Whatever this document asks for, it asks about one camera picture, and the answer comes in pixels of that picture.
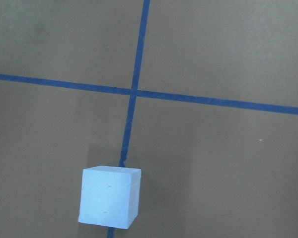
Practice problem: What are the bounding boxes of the light blue foam block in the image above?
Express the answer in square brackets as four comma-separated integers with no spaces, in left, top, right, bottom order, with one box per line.
[78,166,142,229]

